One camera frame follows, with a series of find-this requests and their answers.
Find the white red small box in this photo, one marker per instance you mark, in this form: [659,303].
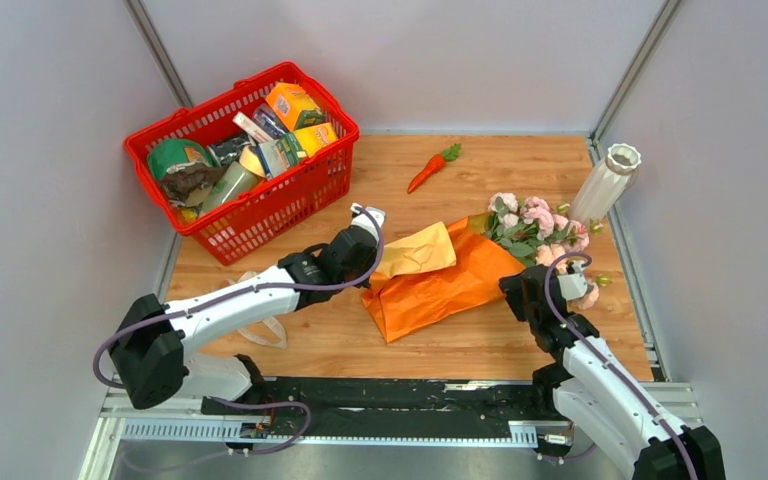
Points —
[251,128]

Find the aluminium rail frame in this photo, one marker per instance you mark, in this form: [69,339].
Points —
[191,418]

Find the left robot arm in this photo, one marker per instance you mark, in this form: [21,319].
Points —
[155,354]

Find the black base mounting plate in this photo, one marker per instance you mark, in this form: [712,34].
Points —
[403,408]

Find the green cylinder bottle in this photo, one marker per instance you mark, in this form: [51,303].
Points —
[236,180]

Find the pink flower bouquet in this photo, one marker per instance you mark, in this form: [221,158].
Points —
[533,232]

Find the orange green box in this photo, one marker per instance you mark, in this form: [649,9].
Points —
[294,107]

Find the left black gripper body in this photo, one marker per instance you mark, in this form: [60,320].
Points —
[354,274]

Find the cream ribbon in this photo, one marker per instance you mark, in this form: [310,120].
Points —
[267,333]

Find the brown crumpled bag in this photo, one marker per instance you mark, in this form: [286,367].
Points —
[190,185]

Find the green round package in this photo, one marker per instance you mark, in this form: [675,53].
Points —
[174,154]

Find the orange toy carrot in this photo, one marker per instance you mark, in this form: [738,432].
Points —
[436,163]

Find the green scrub sponge box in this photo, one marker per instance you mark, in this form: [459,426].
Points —
[280,155]

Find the dark snack packet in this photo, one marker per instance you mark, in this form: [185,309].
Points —
[230,149]

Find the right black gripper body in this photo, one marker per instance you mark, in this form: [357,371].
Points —
[512,290]

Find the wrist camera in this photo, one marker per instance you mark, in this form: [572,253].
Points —
[368,218]
[572,280]

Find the white ribbed ceramic vase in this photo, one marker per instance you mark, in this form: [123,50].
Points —
[610,177]

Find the red plastic shopping basket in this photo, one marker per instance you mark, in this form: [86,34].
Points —
[238,228]

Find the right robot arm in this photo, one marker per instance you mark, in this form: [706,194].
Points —
[588,385]

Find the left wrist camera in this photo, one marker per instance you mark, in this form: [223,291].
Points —
[368,218]

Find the yellow sponge pack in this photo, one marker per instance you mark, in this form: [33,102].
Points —
[310,140]

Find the orange wrapping paper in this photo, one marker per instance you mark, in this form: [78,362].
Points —
[432,274]

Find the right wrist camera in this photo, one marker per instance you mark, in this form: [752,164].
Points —
[572,280]

